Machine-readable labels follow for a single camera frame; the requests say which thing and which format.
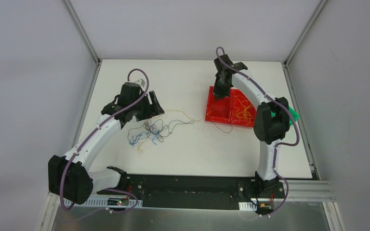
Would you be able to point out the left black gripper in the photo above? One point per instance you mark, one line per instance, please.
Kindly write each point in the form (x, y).
(150, 106)

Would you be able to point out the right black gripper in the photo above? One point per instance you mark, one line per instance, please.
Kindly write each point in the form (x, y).
(221, 86)

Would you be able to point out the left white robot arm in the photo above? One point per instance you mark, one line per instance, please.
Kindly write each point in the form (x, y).
(69, 175)

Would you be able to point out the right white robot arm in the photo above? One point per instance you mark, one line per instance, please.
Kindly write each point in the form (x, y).
(272, 120)

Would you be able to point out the left red bin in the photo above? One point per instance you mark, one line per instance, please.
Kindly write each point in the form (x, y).
(218, 111)

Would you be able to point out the red bin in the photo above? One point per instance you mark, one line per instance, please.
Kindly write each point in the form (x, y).
(218, 111)
(243, 112)

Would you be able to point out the right red bin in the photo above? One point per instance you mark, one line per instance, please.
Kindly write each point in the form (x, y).
(243, 112)

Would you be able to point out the green plastic bin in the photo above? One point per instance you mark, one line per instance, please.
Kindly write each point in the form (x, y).
(294, 116)

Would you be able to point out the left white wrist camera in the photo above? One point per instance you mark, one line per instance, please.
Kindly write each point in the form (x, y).
(142, 83)

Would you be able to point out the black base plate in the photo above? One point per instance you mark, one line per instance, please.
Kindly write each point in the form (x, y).
(196, 192)

